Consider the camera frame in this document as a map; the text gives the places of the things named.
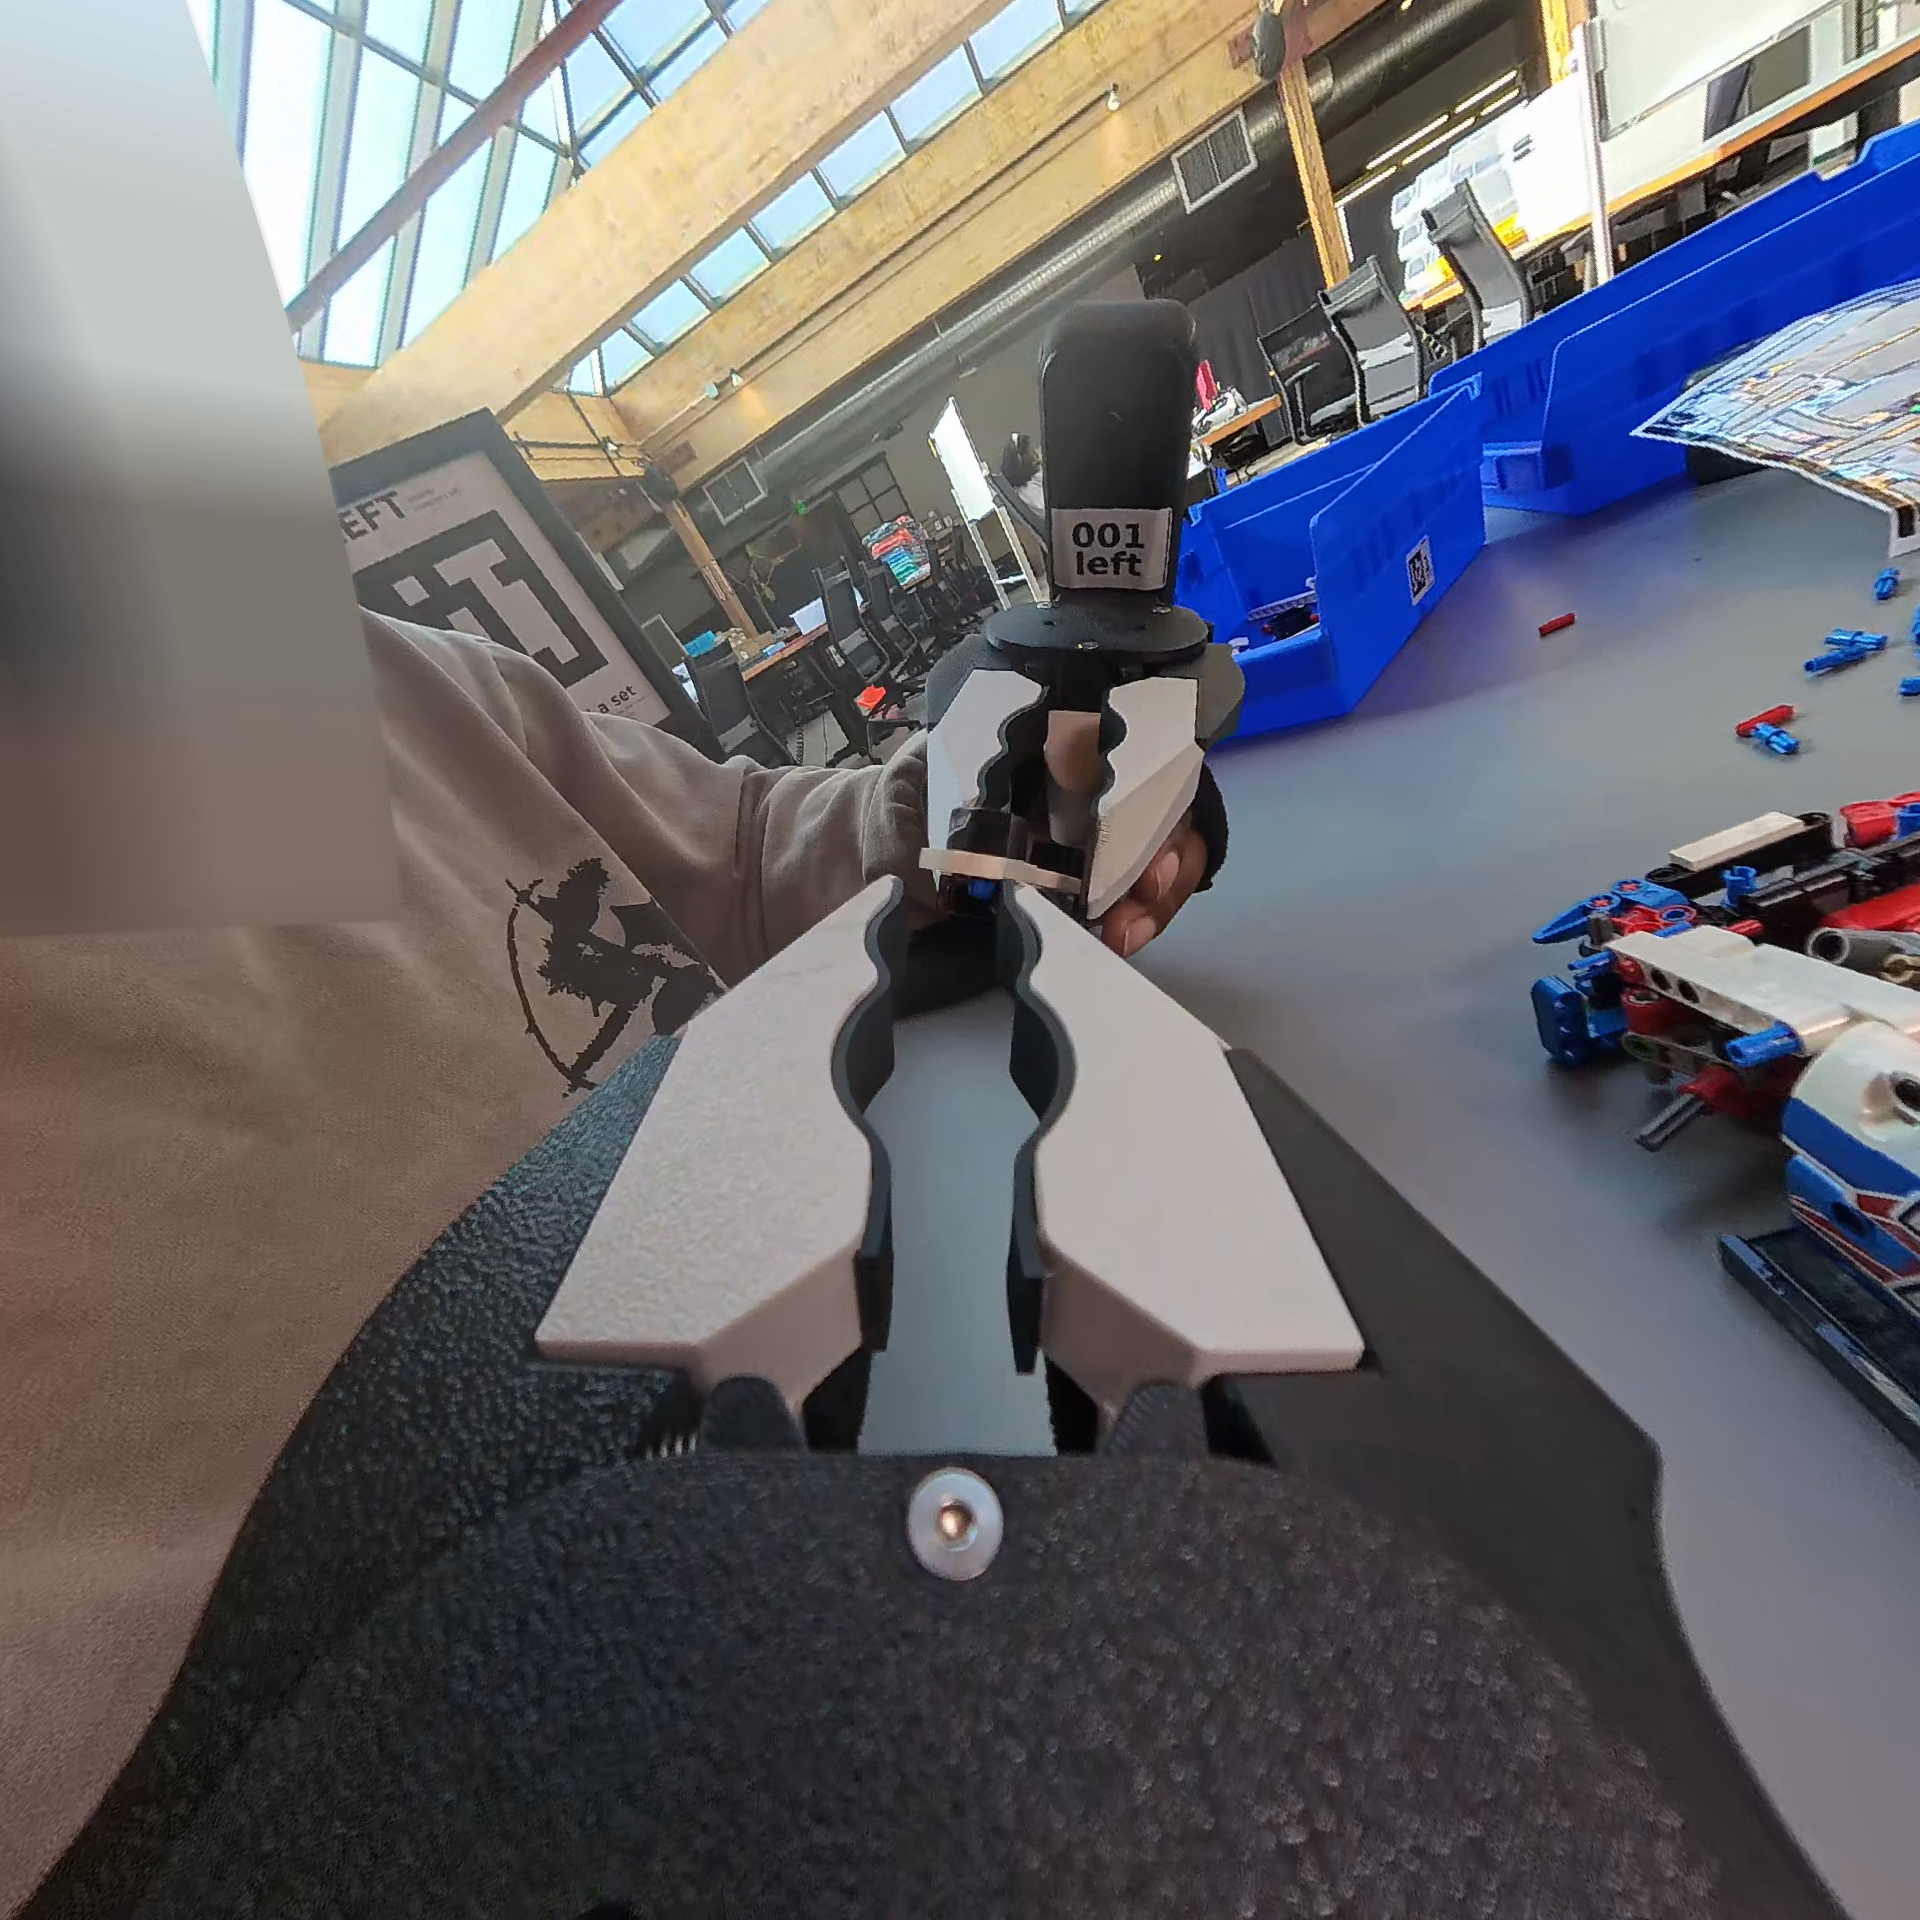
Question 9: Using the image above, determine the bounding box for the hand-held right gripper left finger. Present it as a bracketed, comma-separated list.
[536, 878, 905, 1425]

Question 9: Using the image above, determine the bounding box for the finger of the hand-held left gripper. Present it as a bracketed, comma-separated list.
[922, 663, 1057, 890]
[1080, 679, 1213, 922]

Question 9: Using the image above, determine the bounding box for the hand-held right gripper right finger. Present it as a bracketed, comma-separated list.
[1002, 886, 1370, 1425]

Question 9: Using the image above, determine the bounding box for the sticker sheet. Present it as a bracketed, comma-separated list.
[1632, 292, 1920, 523]

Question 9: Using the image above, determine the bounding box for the person's left forearm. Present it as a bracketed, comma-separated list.
[359, 616, 933, 1039]

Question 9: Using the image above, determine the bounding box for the person's left hand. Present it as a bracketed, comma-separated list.
[1105, 824, 1216, 963]

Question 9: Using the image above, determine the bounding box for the black office chair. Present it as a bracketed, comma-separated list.
[809, 562, 933, 768]

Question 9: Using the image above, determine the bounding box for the rolling whiteboard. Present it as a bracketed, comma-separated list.
[929, 394, 1004, 607]

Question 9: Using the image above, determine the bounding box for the black knit cloth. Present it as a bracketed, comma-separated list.
[896, 915, 1016, 1024]

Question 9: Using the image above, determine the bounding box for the small blue plastic bin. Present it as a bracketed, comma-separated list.
[1178, 372, 1490, 746]

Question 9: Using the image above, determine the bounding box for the grey mesh office chair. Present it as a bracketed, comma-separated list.
[1418, 180, 1539, 355]
[1319, 257, 1427, 441]

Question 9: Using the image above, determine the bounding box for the white air vent grille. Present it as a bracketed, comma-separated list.
[1171, 113, 1258, 212]

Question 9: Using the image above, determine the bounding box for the large blue plastic bin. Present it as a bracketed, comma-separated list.
[1431, 120, 1920, 520]

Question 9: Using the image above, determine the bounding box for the framed marker sign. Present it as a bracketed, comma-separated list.
[330, 408, 725, 759]

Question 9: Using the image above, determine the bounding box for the person's beige printed sweatshirt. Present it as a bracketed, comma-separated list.
[0, 886, 736, 1920]

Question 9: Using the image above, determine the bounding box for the stack of white storage bins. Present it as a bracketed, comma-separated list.
[1387, 89, 1596, 291]

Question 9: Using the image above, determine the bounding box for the lego race car model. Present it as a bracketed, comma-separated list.
[1530, 796, 1920, 1457]

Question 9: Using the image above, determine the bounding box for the cluster of blue lego pins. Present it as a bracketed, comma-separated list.
[1804, 562, 1920, 678]

